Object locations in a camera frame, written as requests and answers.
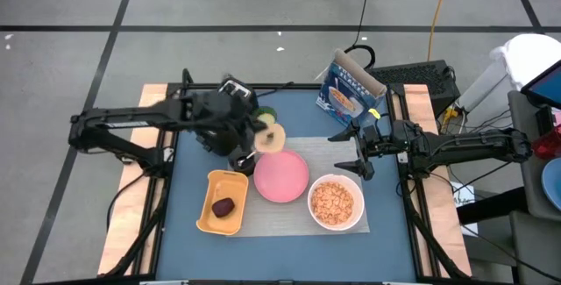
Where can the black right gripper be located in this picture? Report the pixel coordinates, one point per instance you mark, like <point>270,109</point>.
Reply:
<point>379,144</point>

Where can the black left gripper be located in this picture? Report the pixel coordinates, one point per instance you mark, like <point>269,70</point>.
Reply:
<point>219,120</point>

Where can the toasted bagel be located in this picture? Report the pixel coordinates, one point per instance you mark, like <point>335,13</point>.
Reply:
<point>274,144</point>

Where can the blue cereal box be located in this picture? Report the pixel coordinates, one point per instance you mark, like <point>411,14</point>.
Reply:
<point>350,87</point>

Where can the dark red plum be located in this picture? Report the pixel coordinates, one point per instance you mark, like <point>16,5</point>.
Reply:
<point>223,207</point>

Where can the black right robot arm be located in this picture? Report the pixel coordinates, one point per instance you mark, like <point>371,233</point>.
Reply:
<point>460,149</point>

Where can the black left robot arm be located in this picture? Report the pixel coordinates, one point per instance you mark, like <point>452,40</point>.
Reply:
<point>122,118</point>

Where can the green glass cup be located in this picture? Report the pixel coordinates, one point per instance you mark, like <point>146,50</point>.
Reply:
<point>265,113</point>

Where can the black mesh utensil cup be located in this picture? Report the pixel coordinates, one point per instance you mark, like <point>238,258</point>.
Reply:
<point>243,168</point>

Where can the yellow tag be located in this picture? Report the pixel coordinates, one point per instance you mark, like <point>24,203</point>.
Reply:
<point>373,113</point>

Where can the pink plate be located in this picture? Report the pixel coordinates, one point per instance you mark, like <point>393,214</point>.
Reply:
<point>280,177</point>

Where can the white bowl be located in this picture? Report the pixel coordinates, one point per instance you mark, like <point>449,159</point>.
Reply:
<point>359,201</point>

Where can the black and silver toaster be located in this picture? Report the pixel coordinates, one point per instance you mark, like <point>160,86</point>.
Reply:
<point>234,87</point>

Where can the yellow plastic bin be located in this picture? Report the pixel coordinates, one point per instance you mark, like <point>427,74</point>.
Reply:
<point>225,186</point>

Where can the grey woven placemat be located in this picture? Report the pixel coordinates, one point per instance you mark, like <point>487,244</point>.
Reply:
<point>280,219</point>

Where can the black computer case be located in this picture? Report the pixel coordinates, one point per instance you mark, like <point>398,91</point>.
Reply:
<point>421,79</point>

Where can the white paper sheet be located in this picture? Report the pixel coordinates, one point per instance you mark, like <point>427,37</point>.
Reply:
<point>465,197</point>

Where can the grey waste bin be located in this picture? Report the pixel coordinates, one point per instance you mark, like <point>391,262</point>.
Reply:
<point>486,101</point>

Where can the grey side cabinet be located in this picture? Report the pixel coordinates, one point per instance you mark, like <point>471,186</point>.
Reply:
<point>523,184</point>

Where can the red object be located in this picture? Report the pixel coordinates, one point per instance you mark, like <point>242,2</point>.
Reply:
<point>545,147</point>

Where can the white cloth bag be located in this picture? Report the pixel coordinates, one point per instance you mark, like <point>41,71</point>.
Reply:
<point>530,54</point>

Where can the blue dish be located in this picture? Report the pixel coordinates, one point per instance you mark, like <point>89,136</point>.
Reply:
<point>553,184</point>

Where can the black tablet screen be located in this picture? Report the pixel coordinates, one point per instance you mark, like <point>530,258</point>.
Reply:
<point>548,87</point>

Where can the black metal table frame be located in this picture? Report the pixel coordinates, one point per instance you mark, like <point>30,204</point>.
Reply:
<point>298,87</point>

